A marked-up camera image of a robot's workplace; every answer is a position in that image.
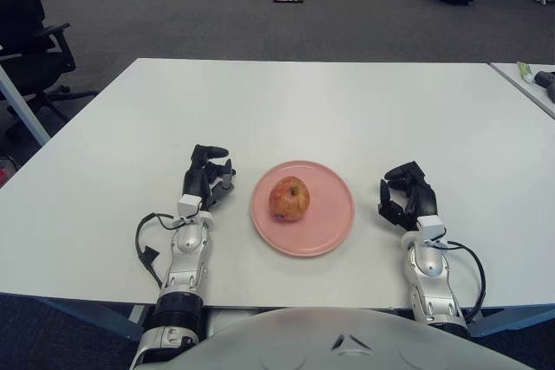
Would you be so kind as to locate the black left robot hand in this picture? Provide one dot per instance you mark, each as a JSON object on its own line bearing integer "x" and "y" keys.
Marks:
{"x": 195, "y": 179}

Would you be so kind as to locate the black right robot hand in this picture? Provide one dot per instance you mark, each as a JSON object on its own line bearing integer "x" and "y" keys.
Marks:
{"x": 425, "y": 199}

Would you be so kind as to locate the red yellow apple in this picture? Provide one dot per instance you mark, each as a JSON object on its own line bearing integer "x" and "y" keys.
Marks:
{"x": 289, "y": 199}

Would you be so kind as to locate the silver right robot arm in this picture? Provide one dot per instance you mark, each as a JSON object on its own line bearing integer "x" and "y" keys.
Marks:
{"x": 429, "y": 287}

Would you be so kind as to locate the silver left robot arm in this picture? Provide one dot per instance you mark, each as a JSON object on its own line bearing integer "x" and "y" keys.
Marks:
{"x": 186, "y": 266}

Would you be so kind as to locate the pink round plate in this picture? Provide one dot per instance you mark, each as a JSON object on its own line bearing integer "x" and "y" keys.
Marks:
{"x": 329, "y": 222}

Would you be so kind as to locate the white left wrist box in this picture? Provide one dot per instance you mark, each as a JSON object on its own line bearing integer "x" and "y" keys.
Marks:
{"x": 190, "y": 206}

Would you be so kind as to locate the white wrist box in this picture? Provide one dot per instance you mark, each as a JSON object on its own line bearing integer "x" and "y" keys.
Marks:
{"x": 430, "y": 228}
{"x": 190, "y": 206}

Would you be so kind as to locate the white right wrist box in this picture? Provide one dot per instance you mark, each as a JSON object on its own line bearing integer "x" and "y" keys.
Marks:
{"x": 430, "y": 228}

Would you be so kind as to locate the green white tube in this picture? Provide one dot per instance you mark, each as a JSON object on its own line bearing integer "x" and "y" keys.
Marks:
{"x": 524, "y": 72}

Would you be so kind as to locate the grey robot torso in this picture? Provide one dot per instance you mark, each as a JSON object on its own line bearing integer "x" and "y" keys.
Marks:
{"x": 347, "y": 344}

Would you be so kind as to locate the grey slanted table leg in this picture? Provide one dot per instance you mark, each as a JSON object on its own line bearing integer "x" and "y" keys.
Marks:
{"x": 21, "y": 101}

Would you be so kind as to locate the small red object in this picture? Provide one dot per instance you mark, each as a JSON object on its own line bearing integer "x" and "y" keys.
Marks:
{"x": 3, "y": 176}

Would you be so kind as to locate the black office chair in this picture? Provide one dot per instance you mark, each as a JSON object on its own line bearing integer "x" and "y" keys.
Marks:
{"x": 26, "y": 40}

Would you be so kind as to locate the black controller with frame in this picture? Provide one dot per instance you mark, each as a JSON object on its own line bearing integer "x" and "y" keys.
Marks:
{"x": 545, "y": 78}

